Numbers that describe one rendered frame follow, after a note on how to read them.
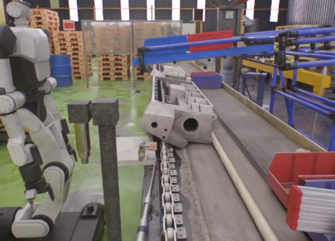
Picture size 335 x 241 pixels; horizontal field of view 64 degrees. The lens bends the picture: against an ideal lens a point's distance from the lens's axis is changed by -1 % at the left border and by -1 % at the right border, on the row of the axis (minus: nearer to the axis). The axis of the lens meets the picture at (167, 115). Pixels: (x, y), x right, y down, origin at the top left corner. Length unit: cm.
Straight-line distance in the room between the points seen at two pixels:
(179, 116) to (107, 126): 105
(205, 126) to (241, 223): 67
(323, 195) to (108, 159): 55
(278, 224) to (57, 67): 759
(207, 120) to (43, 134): 86
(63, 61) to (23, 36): 672
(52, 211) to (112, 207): 128
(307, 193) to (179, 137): 81
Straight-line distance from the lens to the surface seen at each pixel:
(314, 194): 79
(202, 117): 146
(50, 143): 156
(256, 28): 1282
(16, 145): 137
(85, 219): 195
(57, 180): 159
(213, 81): 322
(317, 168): 122
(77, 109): 43
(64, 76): 816
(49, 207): 175
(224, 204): 103
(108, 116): 42
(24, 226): 181
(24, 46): 141
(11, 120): 137
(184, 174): 123
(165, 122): 138
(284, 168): 116
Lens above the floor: 132
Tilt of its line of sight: 16 degrees down
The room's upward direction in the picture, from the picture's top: straight up
